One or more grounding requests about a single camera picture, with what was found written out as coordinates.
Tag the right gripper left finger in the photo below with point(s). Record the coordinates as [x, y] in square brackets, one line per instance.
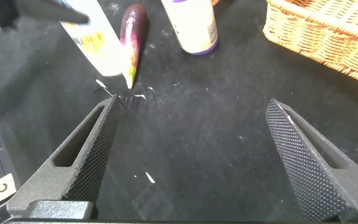
[82, 161]

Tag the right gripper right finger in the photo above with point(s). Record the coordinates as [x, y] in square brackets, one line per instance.
[315, 174]

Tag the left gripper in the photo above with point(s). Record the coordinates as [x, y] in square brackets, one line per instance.
[5, 12]

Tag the white bottle blue cap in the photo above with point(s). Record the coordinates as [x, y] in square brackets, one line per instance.
[98, 46]

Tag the purple eggplant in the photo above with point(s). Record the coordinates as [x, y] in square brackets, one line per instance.
[132, 34]

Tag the white cup purple lid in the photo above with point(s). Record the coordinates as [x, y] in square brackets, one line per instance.
[191, 28]

